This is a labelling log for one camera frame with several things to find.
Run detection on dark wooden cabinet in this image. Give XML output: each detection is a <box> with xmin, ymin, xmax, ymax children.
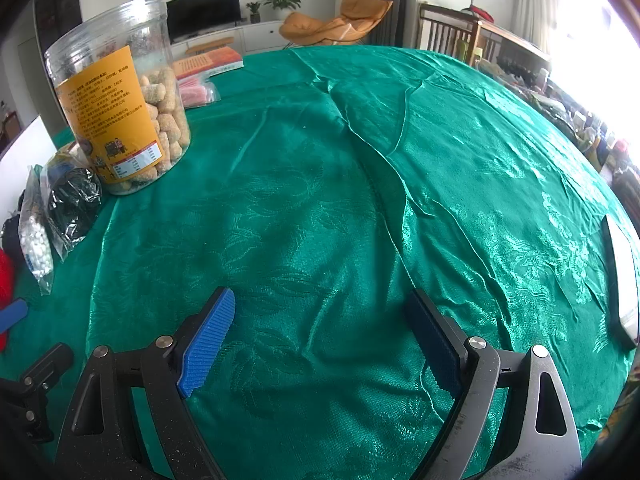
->
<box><xmin>34</xmin><ymin>0</ymin><xmax>83</xmax><ymax>51</ymax></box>

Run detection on black television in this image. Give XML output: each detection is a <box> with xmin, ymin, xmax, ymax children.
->
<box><xmin>166</xmin><ymin>0</ymin><xmax>242</xmax><ymax>41</ymax></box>

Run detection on plastic bag of black scrunchies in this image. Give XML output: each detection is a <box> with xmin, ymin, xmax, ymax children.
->
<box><xmin>45</xmin><ymin>165</ymin><xmax>104</xmax><ymax>261</ymax></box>

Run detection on clear plastic snack jar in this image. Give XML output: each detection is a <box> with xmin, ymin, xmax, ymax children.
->
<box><xmin>44</xmin><ymin>0</ymin><xmax>192</xmax><ymax>196</ymax></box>

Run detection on green satin tablecloth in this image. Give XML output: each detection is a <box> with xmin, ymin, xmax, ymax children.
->
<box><xmin>45</xmin><ymin>45</ymin><xmax>638</xmax><ymax>480</ymax></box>

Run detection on orange book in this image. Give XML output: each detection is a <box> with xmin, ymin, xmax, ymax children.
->
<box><xmin>172</xmin><ymin>46</ymin><xmax>244</xmax><ymax>80</ymax></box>

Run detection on plastic bag of white beads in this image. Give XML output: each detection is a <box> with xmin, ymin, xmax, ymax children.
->
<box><xmin>17</xmin><ymin>165</ymin><xmax>55</xmax><ymax>296</ymax></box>

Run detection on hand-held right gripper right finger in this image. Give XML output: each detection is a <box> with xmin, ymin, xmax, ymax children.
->
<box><xmin>405</xmin><ymin>288</ymin><xmax>583</xmax><ymax>480</ymax></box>

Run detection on pile of assorted clutter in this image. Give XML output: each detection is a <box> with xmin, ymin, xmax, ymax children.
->
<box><xmin>470</xmin><ymin>20</ymin><xmax>640</xmax><ymax>196</ymax></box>

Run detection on yellowish packet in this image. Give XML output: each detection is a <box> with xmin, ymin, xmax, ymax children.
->
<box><xmin>47</xmin><ymin>142</ymin><xmax>93</xmax><ymax>171</ymax></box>

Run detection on plastic bag of pink items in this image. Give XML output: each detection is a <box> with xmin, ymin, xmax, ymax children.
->
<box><xmin>177</xmin><ymin>72</ymin><xmax>221</xmax><ymax>109</ymax></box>

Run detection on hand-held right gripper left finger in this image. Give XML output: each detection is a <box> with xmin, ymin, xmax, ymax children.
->
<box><xmin>54</xmin><ymin>287</ymin><xmax>236</xmax><ymax>480</ymax></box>

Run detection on large potted plant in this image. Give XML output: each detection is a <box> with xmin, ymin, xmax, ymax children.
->
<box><xmin>263</xmin><ymin>0</ymin><xmax>307</xmax><ymax>21</ymax></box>

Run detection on grey curtain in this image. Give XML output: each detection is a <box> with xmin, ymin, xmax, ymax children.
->
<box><xmin>372</xmin><ymin>0</ymin><xmax>408</xmax><ymax>47</ymax></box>

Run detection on wooden chair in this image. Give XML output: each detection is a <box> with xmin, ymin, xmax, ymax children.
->
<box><xmin>417</xmin><ymin>3</ymin><xmax>483</xmax><ymax>66</ymax></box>

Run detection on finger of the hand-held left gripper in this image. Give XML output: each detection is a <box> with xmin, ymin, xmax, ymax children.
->
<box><xmin>0</xmin><ymin>297</ymin><xmax>29</xmax><ymax>334</ymax></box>
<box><xmin>0</xmin><ymin>342</ymin><xmax>75</xmax><ymax>444</ymax></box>

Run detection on orange lounge chair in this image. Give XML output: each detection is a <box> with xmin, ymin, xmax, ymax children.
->
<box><xmin>278</xmin><ymin>0</ymin><xmax>394</xmax><ymax>50</ymax></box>

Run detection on white board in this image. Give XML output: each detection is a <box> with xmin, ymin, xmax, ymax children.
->
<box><xmin>0</xmin><ymin>115</ymin><xmax>58</xmax><ymax>221</ymax></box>

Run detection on white television cabinet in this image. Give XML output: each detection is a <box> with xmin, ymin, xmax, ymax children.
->
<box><xmin>170</xmin><ymin>20</ymin><xmax>291</xmax><ymax>58</ymax></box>

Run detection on white tablet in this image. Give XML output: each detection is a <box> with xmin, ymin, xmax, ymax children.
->
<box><xmin>601</xmin><ymin>215</ymin><xmax>640</xmax><ymax>351</ymax></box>

